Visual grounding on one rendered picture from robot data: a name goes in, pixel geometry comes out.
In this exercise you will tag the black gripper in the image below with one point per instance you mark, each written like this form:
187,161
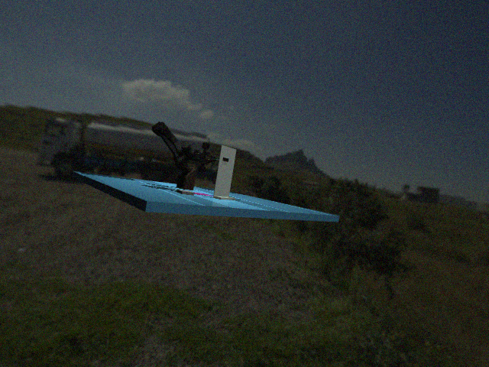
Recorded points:
203,155

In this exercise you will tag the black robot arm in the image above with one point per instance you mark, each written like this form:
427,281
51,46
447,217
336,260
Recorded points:
182,150

